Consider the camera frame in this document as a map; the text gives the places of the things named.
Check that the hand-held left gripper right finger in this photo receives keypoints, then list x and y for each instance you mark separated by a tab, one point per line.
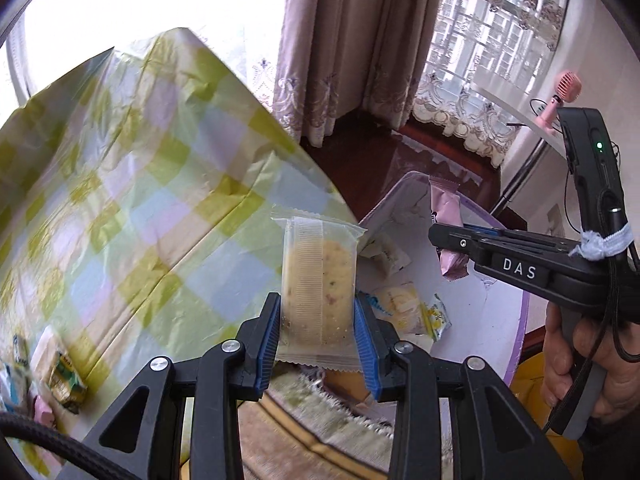
365	345

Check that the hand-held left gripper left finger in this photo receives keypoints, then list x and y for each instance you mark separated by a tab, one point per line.
267	345

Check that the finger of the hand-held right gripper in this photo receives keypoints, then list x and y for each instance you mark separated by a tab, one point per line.
520	238
455	242

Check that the long pink snack packet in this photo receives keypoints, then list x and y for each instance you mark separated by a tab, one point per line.
445	200

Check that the clear cracker packet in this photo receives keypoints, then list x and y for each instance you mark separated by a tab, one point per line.
320	280

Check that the purple white box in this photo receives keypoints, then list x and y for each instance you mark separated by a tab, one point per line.
480	320

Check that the person's right hand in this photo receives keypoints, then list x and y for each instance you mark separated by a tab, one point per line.
617	380

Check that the pale yellow snack packet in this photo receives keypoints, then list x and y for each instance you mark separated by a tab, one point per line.
397	307

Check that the white cloth tie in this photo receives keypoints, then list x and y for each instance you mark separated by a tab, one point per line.
602	245

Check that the white patterned snack packet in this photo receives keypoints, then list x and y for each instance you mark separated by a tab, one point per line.
387	252

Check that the yellow green small packet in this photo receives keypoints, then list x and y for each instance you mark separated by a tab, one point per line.
436	317

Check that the striped sofa cushion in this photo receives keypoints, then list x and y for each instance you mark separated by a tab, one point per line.
310	425

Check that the pink handheld fan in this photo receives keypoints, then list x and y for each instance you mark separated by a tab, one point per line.
562	82

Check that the sheer lace curtain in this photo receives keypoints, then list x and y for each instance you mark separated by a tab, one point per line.
257	75
490	60

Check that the checked plastic tablecloth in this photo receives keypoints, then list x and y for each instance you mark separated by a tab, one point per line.
125	210

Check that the green yellow snack packet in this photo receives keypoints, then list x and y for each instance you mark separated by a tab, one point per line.
65	382

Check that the mauve curtain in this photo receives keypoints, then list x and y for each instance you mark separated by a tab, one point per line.
350	45

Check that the small pink packet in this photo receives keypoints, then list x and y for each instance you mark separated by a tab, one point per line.
43	410

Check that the blue white bun packet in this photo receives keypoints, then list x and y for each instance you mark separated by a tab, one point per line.
10	387

